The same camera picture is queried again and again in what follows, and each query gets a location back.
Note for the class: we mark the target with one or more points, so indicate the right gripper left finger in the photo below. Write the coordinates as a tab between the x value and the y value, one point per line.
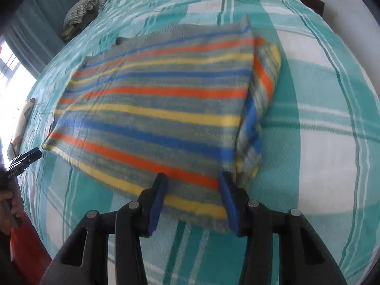
83	258

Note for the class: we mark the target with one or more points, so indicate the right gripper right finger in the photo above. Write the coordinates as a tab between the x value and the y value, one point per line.
304	258

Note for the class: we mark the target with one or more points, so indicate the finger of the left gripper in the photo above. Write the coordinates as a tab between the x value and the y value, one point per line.
23	161

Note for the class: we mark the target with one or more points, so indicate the striped knit sweater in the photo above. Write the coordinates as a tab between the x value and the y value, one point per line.
187	101

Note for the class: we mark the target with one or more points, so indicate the person left hand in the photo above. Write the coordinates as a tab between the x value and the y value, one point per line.
12	206

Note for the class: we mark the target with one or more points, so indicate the patterned cream pillow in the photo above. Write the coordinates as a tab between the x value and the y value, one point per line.
14	146

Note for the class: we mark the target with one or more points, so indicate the teal plaid bedspread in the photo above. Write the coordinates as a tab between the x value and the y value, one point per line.
320	137

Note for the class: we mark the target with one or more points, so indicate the blue curtain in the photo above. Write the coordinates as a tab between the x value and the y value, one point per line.
34	32

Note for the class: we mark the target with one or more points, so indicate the folded checkered blanket pile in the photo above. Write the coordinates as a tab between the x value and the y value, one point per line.
78	18

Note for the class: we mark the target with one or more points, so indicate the dark bedside table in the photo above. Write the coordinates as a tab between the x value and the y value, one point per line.
317	6

